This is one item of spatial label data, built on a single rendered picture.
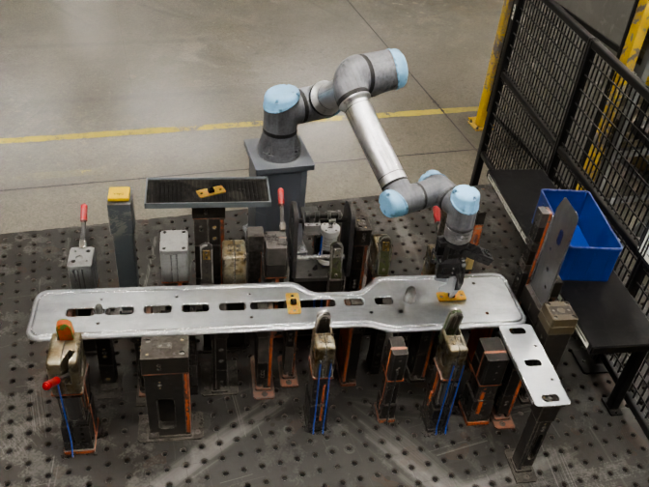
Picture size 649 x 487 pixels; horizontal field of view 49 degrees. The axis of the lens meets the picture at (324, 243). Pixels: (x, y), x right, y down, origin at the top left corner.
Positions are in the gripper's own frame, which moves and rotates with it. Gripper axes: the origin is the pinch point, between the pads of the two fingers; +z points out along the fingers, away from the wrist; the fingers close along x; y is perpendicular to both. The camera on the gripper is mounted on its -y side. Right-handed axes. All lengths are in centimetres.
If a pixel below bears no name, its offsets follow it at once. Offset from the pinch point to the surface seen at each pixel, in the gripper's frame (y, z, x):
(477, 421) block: -6.4, 31.3, 23.3
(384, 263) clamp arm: 17.2, -0.1, -13.9
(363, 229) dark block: 23.7, -9.8, -18.6
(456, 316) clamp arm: 5.7, -8.2, 18.3
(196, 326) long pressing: 74, 1, 7
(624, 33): -139, -7, -172
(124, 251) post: 96, 4, -31
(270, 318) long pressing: 53, 1, 5
